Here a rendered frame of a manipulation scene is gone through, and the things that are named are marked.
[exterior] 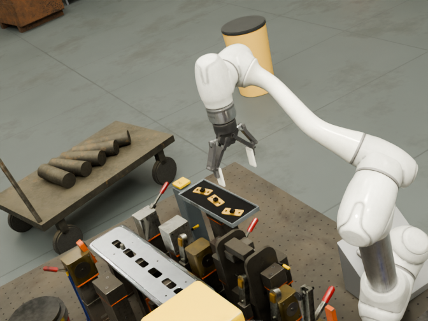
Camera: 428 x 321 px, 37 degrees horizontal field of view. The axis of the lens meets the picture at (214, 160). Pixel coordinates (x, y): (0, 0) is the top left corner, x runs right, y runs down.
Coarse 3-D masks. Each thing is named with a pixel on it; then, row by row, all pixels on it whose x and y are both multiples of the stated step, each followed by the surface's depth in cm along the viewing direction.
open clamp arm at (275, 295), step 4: (276, 288) 213; (272, 292) 213; (276, 292) 212; (280, 292) 212; (272, 296) 212; (276, 296) 211; (280, 296) 212; (272, 300) 213; (276, 300) 212; (272, 304) 215; (276, 304) 213; (272, 308) 216; (276, 308) 213; (272, 312) 216; (276, 312) 214; (272, 316) 217; (276, 316) 215; (280, 316) 215; (272, 320) 218; (276, 320) 216; (280, 320) 216
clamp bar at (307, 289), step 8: (304, 288) 195; (312, 288) 195; (296, 296) 193; (304, 296) 193; (312, 296) 194; (304, 304) 197; (312, 304) 195; (304, 312) 198; (312, 312) 196; (304, 320) 200; (312, 320) 197
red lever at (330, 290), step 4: (328, 288) 202; (332, 288) 201; (328, 292) 201; (332, 292) 201; (324, 296) 201; (328, 296) 200; (324, 300) 200; (328, 300) 200; (320, 304) 201; (324, 304) 200; (320, 308) 200; (316, 312) 201; (320, 312) 200; (316, 316) 200; (316, 320) 200
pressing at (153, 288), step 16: (96, 240) 283; (112, 240) 280; (128, 240) 277; (144, 240) 273; (112, 256) 270; (144, 256) 264; (160, 256) 262; (128, 272) 258; (144, 272) 255; (160, 272) 253; (176, 272) 250; (144, 288) 247; (160, 288) 244; (176, 288) 242; (160, 304) 237; (256, 320) 217
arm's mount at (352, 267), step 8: (400, 216) 260; (392, 224) 258; (400, 224) 259; (408, 224) 259; (344, 248) 250; (352, 248) 251; (344, 256) 251; (352, 256) 250; (344, 264) 254; (352, 264) 248; (360, 264) 249; (424, 264) 254; (344, 272) 257; (352, 272) 251; (360, 272) 248; (424, 272) 252; (344, 280) 260; (352, 280) 254; (416, 280) 250; (424, 280) 251; (352, 288) 257; (416, 288) 249; (424, 288) 251; (416, 296) 250
